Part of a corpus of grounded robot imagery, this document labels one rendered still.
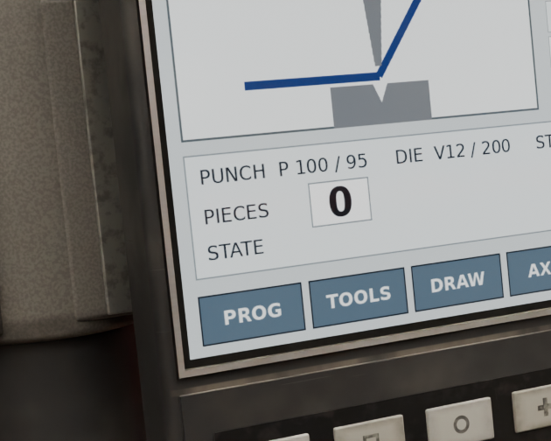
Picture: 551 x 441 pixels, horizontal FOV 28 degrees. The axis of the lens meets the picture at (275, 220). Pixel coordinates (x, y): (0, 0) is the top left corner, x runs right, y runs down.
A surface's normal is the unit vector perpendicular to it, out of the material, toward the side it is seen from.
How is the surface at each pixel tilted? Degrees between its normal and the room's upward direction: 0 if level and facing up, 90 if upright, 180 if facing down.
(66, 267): 90
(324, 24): 90
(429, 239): 90
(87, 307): 90
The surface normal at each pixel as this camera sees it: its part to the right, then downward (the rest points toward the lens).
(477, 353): 0.37, 0.01
